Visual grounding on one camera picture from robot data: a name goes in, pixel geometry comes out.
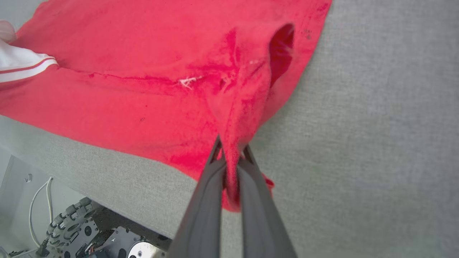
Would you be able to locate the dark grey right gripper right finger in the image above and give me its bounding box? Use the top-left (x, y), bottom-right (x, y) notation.
top-left (238, 145), bottom-right (298, 258)

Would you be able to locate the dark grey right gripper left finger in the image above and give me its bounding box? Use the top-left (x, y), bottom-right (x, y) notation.
top-left (167, 136), bottom-right (227, 258)

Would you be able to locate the red fleece garment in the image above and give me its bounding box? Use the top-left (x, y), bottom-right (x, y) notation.
top-left (0, 0), bottom-right (332, 212)

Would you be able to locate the white garment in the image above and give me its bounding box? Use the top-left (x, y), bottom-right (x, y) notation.
top-left (0, 20), bottom-right (59, 84)

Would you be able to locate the grey roller wheel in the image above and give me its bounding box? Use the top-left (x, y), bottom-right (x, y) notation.
top-left (46, 197), bottom-right (100, 252)

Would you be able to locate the grey fabric sofa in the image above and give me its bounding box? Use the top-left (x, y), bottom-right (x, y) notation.
top-left (0, 0), bottom-right (459, 258)

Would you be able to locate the black plug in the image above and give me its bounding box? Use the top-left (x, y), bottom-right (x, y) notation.
top-left (35, 238), bottom-right (51, 257)

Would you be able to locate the white cable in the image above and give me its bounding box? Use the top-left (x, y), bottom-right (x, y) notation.
top-left (28, 176), bottom-right (54, 248)

